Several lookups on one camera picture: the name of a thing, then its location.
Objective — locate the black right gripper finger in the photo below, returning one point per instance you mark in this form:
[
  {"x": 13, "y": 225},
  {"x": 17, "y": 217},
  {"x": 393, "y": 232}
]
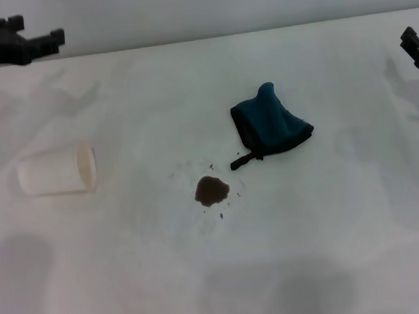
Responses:
[{"x": 410, "y": 38}]

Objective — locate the white paper cup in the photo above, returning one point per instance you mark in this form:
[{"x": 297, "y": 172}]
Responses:
[{"x": 51, "y": 172}]

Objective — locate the blue rag with black trim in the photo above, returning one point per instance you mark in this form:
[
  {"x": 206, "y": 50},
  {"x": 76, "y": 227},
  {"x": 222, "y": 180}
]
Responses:
[{"x": 270, "y": 122}]

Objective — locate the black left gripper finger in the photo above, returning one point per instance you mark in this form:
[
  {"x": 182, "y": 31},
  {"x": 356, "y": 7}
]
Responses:
[
  {"x": 47, "y": 42},
  {"x": 5, "y": 23}
]

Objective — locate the dark brown water stain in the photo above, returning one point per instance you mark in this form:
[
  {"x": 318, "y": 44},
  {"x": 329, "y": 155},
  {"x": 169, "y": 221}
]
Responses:
[{"x": 210, "y": 190}]

